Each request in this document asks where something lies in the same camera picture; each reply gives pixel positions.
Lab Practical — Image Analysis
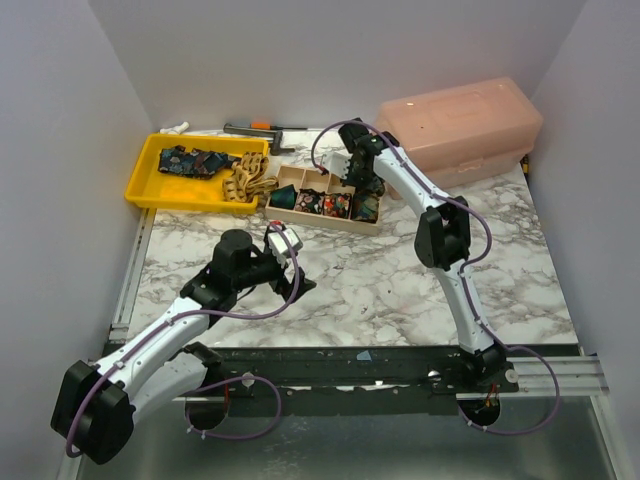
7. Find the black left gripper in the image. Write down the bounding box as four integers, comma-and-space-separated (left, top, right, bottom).
234, 247, 317, 303

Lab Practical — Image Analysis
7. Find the paisley flamingo patterned tie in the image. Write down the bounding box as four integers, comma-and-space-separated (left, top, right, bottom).
355, 179, 386, 198

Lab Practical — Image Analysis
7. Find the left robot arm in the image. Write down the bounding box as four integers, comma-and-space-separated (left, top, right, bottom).
51, 222, 316, 464

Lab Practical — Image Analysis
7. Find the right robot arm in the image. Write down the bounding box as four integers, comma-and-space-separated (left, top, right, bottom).
330, 119, 506, 392

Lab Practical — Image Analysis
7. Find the green feather rolled tie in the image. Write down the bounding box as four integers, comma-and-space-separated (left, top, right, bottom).
351, 195, 380, 224

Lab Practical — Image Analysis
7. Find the red floral rolled tie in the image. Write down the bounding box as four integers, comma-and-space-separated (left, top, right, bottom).
323, 192, 352, 219

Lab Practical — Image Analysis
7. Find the wooden compartment organizer box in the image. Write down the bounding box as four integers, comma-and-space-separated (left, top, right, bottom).
265, 164, 382, 236

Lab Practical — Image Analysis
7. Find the black floral rolled tie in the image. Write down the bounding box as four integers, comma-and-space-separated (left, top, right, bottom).
294, 189, 326, 215

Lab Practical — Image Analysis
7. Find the dark green rolled tie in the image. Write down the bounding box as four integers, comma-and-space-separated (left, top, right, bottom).
269, 184, 298, 210

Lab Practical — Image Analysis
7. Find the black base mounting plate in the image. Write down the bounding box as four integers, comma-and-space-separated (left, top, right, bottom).
102, 344, 584, 419

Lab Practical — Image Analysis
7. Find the pink translucent plastic box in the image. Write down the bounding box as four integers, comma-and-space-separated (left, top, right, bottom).
375, 77, 543, 190

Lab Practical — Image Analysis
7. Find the beige beetle patterned tie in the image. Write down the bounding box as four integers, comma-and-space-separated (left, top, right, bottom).
222, 152, 279, 203

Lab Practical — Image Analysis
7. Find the navy floral patterned tie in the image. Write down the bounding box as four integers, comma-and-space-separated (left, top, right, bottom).
157, 145, 239, 180

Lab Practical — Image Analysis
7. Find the yellow plastic tray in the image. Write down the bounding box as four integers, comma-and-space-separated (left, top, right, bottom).
124, 133, 268, 214

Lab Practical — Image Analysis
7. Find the white plastic piece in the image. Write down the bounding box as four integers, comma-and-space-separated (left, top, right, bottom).
159, 121, 190, 135

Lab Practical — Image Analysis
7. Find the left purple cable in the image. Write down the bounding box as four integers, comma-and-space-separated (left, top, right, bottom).
64, 222, 307, 459

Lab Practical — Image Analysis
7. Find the purple cable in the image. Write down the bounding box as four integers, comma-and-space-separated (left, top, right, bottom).
64, 222, 307, 459
309, 118, 564, 437

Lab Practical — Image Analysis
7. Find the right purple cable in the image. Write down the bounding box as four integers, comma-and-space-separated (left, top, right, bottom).
309, 118, 564, 437

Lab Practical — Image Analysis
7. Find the orange handled tool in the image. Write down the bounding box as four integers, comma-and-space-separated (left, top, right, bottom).
223, 122, 307, 136

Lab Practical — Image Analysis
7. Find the aluminium rail frame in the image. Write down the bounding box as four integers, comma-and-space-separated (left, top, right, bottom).
51, 207, 608, 464

